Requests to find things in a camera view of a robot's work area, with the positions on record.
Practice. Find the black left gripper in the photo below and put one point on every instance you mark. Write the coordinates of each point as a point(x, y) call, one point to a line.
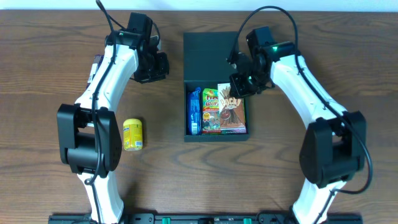
point(152, 73)

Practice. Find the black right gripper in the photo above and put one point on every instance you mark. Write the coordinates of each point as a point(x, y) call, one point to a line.
point(241, 87)

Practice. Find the brown Pocky box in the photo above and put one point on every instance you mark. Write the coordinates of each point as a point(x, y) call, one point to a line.
point(231, 109)

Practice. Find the dark green flip-lid box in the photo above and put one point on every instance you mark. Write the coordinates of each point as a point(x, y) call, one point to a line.
point(205, 66)

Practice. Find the blue cookie package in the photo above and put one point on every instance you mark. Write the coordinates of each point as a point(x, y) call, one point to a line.
point(194, 112)

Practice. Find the green gummy worms bag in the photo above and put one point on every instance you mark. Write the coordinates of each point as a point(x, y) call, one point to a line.
point(210, 123)

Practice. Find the yellow candy canister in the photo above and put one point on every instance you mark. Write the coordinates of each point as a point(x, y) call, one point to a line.
point(132, 135)

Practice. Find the yellow green Pretz box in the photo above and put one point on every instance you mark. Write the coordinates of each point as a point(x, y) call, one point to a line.
point(234, 131)

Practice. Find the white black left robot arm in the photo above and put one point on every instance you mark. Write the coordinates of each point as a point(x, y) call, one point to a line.
point(88, 133)

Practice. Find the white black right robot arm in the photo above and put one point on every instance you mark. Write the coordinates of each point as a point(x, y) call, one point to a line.
point(333, 147)

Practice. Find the purple candy bar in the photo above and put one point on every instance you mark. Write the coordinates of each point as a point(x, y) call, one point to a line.
point(94, 68)

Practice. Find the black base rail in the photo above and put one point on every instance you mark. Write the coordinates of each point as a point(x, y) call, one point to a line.
point(150, 218)

